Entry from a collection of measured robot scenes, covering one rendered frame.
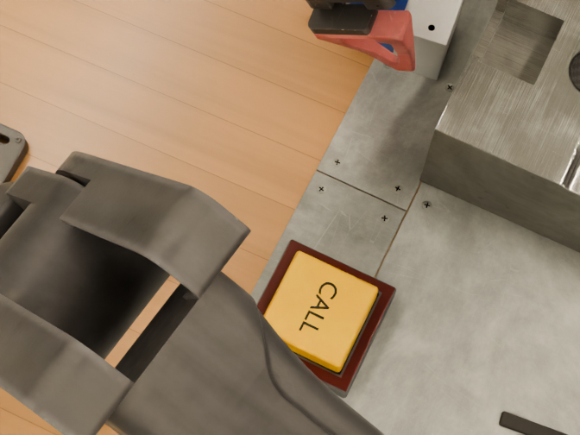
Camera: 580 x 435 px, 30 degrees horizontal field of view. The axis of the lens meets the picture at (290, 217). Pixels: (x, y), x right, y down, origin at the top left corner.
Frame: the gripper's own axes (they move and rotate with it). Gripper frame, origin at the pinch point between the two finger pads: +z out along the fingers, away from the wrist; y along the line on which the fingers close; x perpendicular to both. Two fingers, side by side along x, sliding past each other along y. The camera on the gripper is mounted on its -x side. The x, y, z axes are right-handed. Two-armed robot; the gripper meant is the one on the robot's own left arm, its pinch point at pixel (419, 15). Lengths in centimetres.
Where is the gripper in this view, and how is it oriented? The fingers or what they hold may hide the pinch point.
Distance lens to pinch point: 78.5
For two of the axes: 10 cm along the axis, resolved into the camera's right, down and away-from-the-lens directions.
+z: 4.6, 4.5, 7.7
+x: -8.2, -1.2, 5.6
